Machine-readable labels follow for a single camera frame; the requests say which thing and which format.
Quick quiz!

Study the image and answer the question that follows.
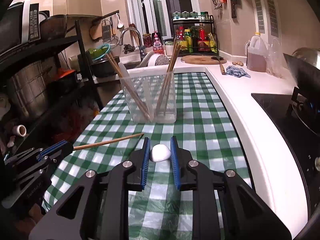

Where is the row of spice jars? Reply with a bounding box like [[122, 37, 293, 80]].
[[173, 11, 209, 20]]

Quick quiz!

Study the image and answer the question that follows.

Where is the black pan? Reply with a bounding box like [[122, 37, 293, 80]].
[[91, 59, 120, 78]]

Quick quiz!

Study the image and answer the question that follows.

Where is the plastic oil jug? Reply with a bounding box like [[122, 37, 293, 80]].
[[246, 32, 268, 72]]

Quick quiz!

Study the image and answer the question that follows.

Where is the white striped-handle ceramic spoon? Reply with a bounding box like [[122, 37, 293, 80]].
[[150, 144, 172, 162]]

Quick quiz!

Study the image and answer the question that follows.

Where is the wooden-handled knife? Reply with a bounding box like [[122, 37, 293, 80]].
[[212, 55, 226, 75]]

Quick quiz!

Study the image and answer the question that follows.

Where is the white perforated strainer plate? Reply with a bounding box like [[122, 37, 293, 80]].
[[146, 52, 173, 67]]

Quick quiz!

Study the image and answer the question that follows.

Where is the hanging wooden board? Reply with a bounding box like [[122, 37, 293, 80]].
[[89, 24, 103, 41]]

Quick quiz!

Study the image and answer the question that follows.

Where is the metal grater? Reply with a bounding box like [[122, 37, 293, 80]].
[[102, 20, 112, 43]]

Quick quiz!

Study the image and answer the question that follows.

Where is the dark glass bowl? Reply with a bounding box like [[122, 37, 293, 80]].
[[39, 15, 68, 40]]

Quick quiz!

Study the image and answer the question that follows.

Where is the clear plastic container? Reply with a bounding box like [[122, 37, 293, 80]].
[[119, 71, 177, 124]]

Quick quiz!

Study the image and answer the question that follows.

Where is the black wok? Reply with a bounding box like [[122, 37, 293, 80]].
[[284, 47, 320, 100]]

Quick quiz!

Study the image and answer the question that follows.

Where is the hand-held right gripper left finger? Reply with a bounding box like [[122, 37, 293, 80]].
[[31, 137, 151, 240]]

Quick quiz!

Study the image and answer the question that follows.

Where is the wall vent grille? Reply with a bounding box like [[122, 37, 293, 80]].
[[254, 0, 264, 33], [265, 0, 279, 36]]

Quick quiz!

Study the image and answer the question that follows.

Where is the black pot with orange lid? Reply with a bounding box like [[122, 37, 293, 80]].
[[49, 68, 78, 90]]

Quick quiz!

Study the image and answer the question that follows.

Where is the microwave oven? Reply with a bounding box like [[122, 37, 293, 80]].
[[0, 2, 40, 53]]

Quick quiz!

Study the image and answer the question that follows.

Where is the white cup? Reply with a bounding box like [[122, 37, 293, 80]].
[[12, 124, 27, 137]]

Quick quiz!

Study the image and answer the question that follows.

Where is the black wire condiment rack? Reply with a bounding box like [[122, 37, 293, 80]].
[[172, 15, 219, 55]]

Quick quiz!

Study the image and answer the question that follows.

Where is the chrome kitchen faucet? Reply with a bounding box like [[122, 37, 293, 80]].
[[119, 27, 142, 49]]

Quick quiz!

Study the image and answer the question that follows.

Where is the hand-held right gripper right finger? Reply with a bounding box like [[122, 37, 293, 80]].
[[170, 135, 292, 240]]

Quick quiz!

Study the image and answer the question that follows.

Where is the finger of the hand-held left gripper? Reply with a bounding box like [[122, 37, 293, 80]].
[[15, 152, 63, 188], [5, 141, 74, 166]]

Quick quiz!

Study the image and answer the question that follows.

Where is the large steel pot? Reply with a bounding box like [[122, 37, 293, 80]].
[[7, 61, 49, 120]]

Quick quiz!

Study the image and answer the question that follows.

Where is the hanging cleaver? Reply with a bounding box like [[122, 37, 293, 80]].
[[229, 0, 238, 18]]

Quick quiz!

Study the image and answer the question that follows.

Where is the green checkered tablecloth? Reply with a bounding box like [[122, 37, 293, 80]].
[[42, 72, 253, 240]]

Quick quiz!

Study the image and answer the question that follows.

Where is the group of condiment bottles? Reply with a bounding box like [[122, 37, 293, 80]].
[[174, 24, 217, 53]]

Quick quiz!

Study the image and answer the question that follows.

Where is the person's left hand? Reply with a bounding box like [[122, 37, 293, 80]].
[[17, 203, 47, 238]]

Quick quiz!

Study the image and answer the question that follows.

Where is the round wooden cutting board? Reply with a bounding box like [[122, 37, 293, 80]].
[[181, 55, 227, 65]]

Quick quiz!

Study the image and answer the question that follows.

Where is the blue rag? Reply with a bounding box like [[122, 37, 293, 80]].
[[226, 65, 251, 78]]

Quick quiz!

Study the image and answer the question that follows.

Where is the black glass gas stove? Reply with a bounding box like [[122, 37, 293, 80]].
[[251, 92, 320, 213]]

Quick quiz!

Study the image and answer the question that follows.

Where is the hanging mesh strainer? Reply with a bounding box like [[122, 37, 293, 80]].
[[110, 17, 119, 48]]

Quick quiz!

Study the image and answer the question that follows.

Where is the window frame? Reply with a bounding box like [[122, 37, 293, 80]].
[[125, 0, 200, 40]]

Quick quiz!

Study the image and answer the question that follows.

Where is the black metal shelf rack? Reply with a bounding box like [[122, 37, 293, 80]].
[[0, 15, 104, 155]]

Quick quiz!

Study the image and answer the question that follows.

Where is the pink dish soap bottle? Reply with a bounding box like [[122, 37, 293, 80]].
[[152, 31, 165, 55]]

